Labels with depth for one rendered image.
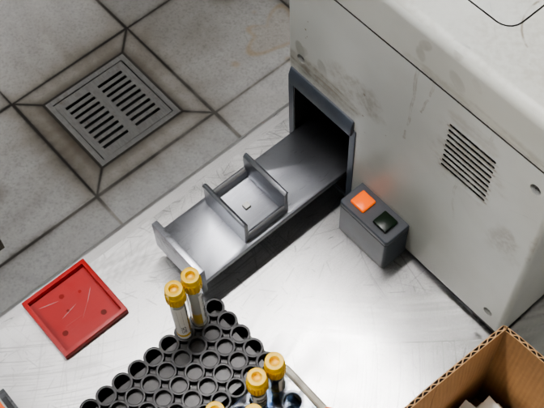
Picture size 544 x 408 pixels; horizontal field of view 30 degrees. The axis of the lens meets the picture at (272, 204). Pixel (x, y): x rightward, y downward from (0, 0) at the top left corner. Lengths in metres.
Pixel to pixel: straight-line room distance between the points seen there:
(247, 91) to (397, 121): 1.34
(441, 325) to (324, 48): 0.27
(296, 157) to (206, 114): 1.16
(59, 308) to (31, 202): 1.12
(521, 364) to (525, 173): 0.15
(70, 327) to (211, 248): 0.14
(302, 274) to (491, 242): 0.20
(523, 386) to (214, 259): 0.28
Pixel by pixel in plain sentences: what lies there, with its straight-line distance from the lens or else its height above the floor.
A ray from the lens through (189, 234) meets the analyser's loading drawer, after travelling 0.91.
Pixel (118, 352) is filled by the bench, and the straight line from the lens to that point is 0.91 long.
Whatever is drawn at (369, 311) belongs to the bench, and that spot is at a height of 0.87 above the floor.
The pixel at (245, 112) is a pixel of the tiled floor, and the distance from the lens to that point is 2.09.
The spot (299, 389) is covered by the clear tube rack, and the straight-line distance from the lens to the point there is 0.81.
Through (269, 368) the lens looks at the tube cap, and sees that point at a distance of 0.77.
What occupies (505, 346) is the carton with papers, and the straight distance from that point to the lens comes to 0.78.
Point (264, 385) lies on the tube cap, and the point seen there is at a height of 0.99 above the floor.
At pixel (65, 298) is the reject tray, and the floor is 0.88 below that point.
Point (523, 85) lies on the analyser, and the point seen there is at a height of 1.18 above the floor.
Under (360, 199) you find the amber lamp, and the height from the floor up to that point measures 0.93.
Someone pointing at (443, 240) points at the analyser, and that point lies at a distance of 0.87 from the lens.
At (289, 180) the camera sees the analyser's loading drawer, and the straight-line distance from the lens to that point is 0.93.
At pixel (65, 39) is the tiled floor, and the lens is 2.26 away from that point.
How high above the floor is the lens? 1.71
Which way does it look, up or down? 60 degrees down
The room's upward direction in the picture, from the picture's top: 3 degrees counter-clockwise
